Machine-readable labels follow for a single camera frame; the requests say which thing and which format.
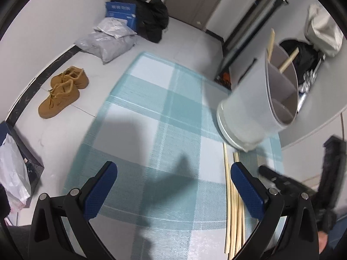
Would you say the grey divided utensil holder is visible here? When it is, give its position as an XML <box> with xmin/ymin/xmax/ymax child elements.
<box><xmin>216</xmin><ymin>45</ymin><xmax>300</xmax><ymax>153</ymax></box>

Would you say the dark blue paper bag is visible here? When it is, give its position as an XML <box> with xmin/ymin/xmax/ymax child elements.
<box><xmin>0</xmin><ymin>120</ymin><xmax>44</xmax><ymax>198</ymax></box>

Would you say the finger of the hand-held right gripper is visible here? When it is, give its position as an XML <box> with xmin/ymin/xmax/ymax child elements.
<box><xmin>258</xmin><ymin>166</ymin><xmax>316</xmax><ymax>195</ymax></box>

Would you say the blue cardboard box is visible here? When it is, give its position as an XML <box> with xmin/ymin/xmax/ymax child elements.
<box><xmin>105</xmin><ymin>1</ymin><xmax>137</xmax><ymax>30</ymax></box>

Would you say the grey brown door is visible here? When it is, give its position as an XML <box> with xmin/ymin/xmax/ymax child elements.
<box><xmin>165</xmin><ymin>0</ymin><xmax>231</xmax><ymax>30</ymax></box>

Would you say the black backpack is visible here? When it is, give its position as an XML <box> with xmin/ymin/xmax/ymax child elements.
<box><xmin>279</xmin><ymin>39</ymin><xmax>326</xmax><ymax>87</ymax></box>

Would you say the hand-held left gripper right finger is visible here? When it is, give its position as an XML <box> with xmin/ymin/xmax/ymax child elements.
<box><xmin>230</xmin><ymin>162</ymin><xmax>326</xmax><ymax>260</ymax></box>

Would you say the white cabinet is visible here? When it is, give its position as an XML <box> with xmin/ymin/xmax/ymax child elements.
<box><xmin>279</xmin><ymin>41</ymin><xmax>347</xmax><ymax>148</ymax></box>

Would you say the person's right hand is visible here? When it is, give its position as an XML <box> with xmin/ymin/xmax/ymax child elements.
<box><xmin>318</xmin><ymin>231</ymin><xmax>330</xmax><ymax>254</ymax></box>

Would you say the tan suede shoe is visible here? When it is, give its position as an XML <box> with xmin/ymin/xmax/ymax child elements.
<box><xmin>38</xmin><ymin>79</ymin><xmax>80</xmax><ymax>119</ymax></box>
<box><xmin>51</xmin><ymin>66</ymin><xmax>89</xmax><ymax>90</ymax></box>

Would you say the teal checkered mat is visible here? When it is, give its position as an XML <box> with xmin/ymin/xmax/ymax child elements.
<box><xmin>62</xmin><ymin>51</ymin><xmax>285</xmax><ymax>260</ymax></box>

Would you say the pile of wooden chopsticks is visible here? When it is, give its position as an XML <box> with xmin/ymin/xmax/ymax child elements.
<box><xmin>222</xmin><ymin>142</ymin><xmax>246</xmax><ymax>256</ymax></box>

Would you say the small grey plastic parcel bag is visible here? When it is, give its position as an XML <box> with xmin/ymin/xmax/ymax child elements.
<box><xmin>94</xmin><ymin>18</ymin><xmax>137</xmax><ymax>39</ymax></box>

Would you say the black bag with beige cloth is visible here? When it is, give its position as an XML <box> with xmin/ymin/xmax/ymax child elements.
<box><xmin>111</xmin><ymin>0</ymin><xmax>170</xmax><ymax>43</ymax></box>

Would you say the white fabric bag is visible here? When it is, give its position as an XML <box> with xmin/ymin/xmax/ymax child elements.
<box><xmin>304</xmin><ymin>4</ymin><xmax>343</xmax><ymax>57</ymax></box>

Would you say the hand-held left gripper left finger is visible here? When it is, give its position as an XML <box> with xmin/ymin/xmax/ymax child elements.
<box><xmin>28</xmin><ymin>161</ymin><xmax>118</xmax><ymax>260</ymax></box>

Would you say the black tripod stand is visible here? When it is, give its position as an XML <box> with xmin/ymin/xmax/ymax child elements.
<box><xmin>222</xmin><ymin>0</ymin><xmax>289</xmax><ymax>60</ymax></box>

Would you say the wooden chopstick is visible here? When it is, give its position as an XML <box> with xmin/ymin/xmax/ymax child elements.
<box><xmin>279</xmin><ymin>47</ymin><xmax>299</xmax><ymax>73</ymax></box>
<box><xmin>267</xmin><ymin>28</ymin><xmax>276</xmax><ymax>61</ymax></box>

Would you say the large grey plastic parcel bag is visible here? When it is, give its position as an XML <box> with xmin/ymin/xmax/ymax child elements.
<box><xmin>74</xmin><ymin>31</ymin><xmax>137</xmax><ymax>65</ymax></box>

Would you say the orange and black object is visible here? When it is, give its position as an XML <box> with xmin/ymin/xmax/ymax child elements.
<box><xmin>214</xmin><ymin>70</ymin><xmax>231</xmax><ymax>90</ymax></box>

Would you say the silver folded umbrella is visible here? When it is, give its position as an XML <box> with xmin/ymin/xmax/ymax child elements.
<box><xmin>297</xmin><ymin>68</ymin><xmax>322</xmax><ymax>111</ymax></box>

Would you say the dark cloth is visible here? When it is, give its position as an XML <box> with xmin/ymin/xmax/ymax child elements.
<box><xmin>0</xmin><ymin>185</ymin><xmax>11</xmax><ymax>223</ymax></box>

